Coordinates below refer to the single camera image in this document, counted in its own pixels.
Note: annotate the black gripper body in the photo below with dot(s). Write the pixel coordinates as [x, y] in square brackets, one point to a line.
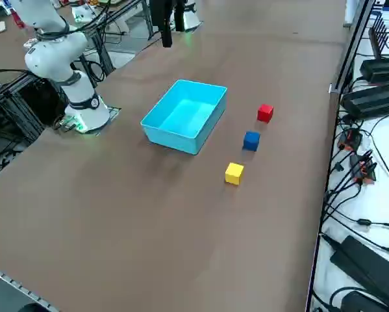
[158, 6]

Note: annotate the red block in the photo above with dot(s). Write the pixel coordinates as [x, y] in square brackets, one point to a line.
[265, 113]

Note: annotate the blue block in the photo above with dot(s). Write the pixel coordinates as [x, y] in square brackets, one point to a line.
[251, 141]

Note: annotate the yellow block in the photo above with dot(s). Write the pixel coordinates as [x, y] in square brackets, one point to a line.
[234, 174]

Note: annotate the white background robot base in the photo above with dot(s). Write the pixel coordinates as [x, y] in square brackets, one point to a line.
[82, 13]

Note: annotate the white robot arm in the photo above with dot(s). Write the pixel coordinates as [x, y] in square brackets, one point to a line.
[191, 19]
[56, 55]

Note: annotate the cyan plastic box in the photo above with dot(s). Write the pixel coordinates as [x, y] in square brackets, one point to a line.
[181, 143]

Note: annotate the dark peg rack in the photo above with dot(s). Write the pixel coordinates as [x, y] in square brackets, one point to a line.
[372, 35]

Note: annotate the orange black plug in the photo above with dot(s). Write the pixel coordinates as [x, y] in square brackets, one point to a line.
[363, 169]
[351, 138]

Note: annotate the black power strip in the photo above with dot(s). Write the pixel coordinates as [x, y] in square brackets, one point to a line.
[382, 70]

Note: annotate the dark ribbed power strip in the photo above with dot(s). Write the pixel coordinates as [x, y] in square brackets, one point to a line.
[372, 100]

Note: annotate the black power adapter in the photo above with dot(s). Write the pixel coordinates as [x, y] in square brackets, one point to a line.
[359, 302]
[363, 260]

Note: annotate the black aluminium frame leg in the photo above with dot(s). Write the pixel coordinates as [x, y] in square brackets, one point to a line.
[106, 55]

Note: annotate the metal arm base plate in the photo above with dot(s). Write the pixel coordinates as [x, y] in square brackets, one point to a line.
[114, 112]

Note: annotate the black equipment frame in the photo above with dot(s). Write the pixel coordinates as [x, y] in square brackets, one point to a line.
[35, 97]

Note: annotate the silver edge bracket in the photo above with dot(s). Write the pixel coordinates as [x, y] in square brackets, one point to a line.
[334, 88]

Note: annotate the silver aluminium table rail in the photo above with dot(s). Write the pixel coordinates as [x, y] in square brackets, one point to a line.
[6, 279]

